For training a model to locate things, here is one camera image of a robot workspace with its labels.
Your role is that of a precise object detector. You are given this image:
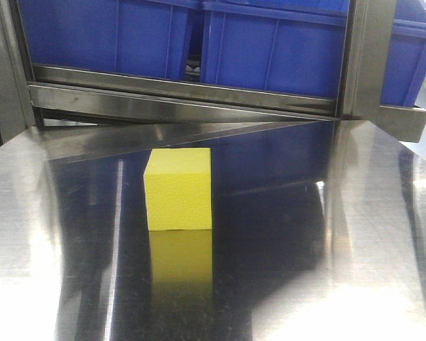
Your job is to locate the blue plastic bin middle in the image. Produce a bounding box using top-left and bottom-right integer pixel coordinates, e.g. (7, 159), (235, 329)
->
(200, 1), (349, 98)

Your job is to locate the blue plastic bin left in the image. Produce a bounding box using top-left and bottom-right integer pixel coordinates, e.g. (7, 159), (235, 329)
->
(18, 1), (200, 80)

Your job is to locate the stainless steel shelf rack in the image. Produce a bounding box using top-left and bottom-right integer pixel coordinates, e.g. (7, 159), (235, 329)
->
(0, 0), (426, 144)

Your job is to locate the yellow foam block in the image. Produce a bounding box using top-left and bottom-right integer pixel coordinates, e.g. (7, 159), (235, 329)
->
(143, 148), (212, 232)

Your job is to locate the blue plastic bin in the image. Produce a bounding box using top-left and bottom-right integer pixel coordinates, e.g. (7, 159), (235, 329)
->
(18, 1), (200, 80)
(200, 1), (349, 98)
(381, 1), (426, 107)

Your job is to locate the blue plastic bin right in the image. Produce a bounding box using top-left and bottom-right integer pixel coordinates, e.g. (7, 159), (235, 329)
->
(381, 1), (426, 107)

